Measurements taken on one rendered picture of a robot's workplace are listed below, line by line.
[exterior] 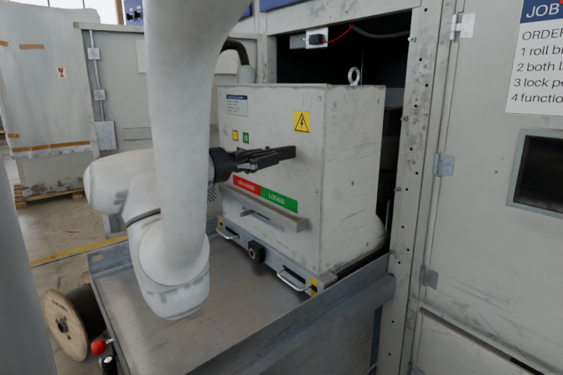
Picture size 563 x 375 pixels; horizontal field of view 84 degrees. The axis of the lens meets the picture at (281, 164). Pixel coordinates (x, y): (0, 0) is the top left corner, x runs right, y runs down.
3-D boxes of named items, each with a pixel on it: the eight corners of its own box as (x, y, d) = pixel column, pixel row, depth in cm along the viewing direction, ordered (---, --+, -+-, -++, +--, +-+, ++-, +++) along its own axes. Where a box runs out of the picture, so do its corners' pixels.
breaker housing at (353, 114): (320, 283, 78) (327, 83, 66) (222, 218, 115) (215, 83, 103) (421, 226, 110) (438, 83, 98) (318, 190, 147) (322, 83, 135)
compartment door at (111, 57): (107, 231, 121) (76, 24, 102) (261, 207, 145) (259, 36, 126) (105, 239, 115) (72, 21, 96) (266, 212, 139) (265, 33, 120)
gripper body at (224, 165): (198, 179, 68) (235, 172, 73) (217, 189, 61) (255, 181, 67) (195, 146, 66) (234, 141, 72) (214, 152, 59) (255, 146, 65)
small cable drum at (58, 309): (48, 344, 173) (33, 280, 163) (87, 319, 191) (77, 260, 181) (89, 377, 153) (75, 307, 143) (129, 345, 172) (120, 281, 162)
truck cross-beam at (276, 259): (322, 305, 77) (323, 284, 76) (217, 228, 117) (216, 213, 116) (336, 296, 80) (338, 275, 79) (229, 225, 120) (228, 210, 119)
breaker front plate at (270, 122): (316, 283, 78) (322, 86, 66) (220, 220, 114) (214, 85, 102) (319, 281, 79) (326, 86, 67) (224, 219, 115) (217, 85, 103)
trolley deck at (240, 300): (162, 472, 50) (158, 444, 49) (90, 285, 96) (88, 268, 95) (394, 295, 92) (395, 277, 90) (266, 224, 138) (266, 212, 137)
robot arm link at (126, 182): (163, 159, 65) (183, 218, 62) (76, 172, 56) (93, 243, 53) (178, 134, 57) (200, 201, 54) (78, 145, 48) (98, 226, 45)
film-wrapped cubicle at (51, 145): (129, 187, 431) (105, 7, 374) (16, 210, 355) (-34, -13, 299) (112, 174, 497) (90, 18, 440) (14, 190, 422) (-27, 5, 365)
